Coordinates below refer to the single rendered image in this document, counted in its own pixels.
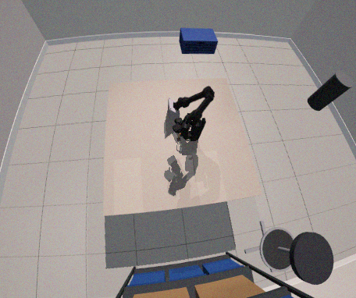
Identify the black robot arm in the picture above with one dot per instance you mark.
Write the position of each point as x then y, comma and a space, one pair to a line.
195, 115

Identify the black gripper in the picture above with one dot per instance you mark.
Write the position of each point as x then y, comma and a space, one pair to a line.
185, 135

